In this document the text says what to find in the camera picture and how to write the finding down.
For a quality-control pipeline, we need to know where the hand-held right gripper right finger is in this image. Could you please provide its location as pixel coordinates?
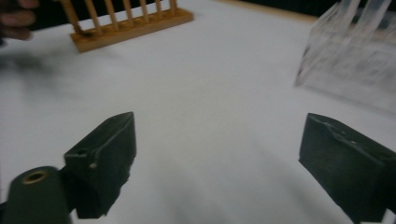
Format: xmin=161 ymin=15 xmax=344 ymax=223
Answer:
xmin=298 ymin=113 xmax=396 ymax=224

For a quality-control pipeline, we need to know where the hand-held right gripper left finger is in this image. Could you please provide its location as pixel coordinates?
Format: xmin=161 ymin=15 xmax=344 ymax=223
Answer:
xmin=64 ymin=111 xmax=137 ymax=219

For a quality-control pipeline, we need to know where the clear plastic test tube rack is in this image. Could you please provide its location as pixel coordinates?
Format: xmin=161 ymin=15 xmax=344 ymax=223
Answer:
xmin=293 ymin=0 xmax=396 ymax=115

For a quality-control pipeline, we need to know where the wooden test tube rack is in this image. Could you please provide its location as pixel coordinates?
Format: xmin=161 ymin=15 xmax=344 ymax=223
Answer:
xmin=59 ymin=0 xmax=194 ymax=53

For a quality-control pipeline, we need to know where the white table cover sheet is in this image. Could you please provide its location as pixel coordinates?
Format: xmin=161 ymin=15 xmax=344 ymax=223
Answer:
xmin=0 ymin=0 xmax=396 ymax=224

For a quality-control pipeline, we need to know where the wooden table board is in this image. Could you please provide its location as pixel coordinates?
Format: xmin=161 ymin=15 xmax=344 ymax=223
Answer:
xmin=214 ymin=0 xmax=318 ymax=24

